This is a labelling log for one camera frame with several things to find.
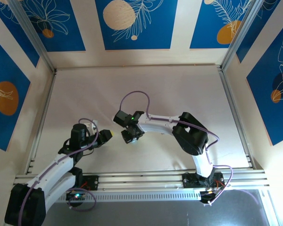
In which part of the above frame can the slotted grey cable duct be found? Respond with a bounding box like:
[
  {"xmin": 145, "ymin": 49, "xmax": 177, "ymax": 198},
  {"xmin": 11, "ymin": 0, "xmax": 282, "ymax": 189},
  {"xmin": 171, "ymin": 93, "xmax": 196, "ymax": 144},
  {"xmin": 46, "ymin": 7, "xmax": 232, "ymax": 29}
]
[{"xmin": 44, "ymin": 190, "xmax": 202, "ymax": 203}]

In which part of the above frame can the aluminium frame post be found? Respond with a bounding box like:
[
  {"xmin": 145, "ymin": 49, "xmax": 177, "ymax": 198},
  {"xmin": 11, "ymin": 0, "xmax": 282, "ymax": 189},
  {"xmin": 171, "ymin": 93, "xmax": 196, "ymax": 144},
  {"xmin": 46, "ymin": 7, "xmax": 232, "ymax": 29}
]
[
  {"xmin": 8, "ymin": 0, "xmax": 57, "ymax": 73},
  {"xmin": 220, "ymin": 0, "xmax": 262, "ymax": 71}
]

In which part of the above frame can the long aluminium base rail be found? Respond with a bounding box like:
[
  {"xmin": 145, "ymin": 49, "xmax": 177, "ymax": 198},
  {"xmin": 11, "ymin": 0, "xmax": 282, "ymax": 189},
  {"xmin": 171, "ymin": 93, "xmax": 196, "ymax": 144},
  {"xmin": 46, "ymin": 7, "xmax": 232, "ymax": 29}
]
[{"xmin": 13, "ymin": 168, "xmax": 271, "ymax": 193}]

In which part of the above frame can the aluminium table side rail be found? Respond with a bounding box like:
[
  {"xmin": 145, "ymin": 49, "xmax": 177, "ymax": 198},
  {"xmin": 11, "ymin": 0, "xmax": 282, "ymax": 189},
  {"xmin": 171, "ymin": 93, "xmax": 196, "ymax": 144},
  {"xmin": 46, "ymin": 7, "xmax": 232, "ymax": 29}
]
[
  {"xmin": 218, "ymin": 67, "xmax": 258, "ymax": 170},
  {"xmin": 25, "ymin": 69, "xmax": 58, "ymax": 176}
]

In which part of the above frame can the left aluminium frame post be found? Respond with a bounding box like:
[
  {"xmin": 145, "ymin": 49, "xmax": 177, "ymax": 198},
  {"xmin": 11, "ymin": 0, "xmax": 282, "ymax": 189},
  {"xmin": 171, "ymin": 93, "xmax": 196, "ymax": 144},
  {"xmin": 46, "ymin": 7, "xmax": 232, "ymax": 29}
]
[{"xmin": 8, "ymin": 0, "xmax": 57, "ymax": 73}]

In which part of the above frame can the left aluminium table side rail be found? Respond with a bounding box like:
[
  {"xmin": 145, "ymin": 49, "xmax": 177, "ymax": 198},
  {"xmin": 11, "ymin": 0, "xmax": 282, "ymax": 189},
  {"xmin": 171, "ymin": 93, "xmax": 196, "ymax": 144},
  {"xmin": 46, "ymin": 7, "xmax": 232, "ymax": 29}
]
[{"xmin": 25, "ymin": 69, "xmax": 58, "ymax": 176}]

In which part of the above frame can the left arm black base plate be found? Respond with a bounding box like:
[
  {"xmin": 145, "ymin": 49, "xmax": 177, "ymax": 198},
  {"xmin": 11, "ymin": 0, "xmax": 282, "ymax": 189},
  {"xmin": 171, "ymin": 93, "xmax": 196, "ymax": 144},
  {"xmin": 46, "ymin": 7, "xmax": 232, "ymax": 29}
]
[{"xmin": 56, "ymin": 174, "xmax": 100, "ymax": 192}]

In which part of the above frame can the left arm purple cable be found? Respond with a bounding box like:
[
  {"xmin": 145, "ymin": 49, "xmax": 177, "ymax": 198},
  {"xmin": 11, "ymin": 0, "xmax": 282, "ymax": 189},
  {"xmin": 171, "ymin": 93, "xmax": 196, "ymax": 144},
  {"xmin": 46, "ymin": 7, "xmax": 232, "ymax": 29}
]
[{"xmin": 17, "ymin": 117, "xmax": 100, "ymax": 226}]

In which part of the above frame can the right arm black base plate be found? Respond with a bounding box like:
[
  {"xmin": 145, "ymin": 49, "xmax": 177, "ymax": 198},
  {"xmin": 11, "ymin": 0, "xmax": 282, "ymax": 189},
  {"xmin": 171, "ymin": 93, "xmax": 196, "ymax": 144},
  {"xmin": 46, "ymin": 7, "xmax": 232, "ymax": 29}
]
[{"xmin": 183, "ymin": 171, "xmax": 225, "ymax": 189}]

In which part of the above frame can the right aluminium table side rail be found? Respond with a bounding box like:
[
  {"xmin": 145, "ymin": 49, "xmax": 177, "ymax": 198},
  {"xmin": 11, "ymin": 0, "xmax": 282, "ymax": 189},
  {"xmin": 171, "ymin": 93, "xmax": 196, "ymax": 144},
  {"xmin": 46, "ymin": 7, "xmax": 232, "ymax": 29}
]
[{"xmin": 218, "ymin": 67, "xmax": 258, "ymax": 170}]

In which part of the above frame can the right aluminium frame post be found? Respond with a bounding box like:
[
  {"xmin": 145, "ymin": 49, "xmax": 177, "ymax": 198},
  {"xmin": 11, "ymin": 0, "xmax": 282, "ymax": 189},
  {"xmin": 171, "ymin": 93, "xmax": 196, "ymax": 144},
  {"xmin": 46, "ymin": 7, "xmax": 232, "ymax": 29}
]
[{"xmin": 220, "ymin": 0, "xmax": 262, "ymax": 71}]

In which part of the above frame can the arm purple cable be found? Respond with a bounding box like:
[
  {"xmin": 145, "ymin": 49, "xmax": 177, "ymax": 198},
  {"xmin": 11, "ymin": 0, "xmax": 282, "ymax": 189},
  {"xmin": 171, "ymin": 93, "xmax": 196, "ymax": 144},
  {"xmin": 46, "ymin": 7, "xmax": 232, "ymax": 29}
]
[
  {"xmin": 119, "ymin": 90, "xmax": 233, "ymax": 207},
  {"xmin": 17, "ymin": 117, "xmax": 100, "ymax": 226}
]

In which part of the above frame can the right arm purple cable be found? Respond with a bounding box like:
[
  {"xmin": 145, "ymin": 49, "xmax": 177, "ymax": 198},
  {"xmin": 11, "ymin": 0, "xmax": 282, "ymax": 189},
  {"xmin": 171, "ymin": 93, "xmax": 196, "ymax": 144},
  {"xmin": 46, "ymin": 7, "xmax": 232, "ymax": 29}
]
[{"xmin": 119, "ymin": 90, "xmax": 233, "ymax": 207}]

